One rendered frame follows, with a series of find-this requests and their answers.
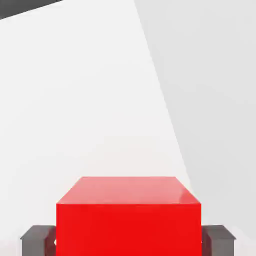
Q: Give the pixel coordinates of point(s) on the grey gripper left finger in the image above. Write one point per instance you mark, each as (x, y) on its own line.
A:
(34, 242)

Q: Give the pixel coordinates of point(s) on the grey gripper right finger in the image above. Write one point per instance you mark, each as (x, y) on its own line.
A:
(220, 242)

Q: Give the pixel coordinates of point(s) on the small red cube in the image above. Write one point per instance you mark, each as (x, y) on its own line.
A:
(128, 226)

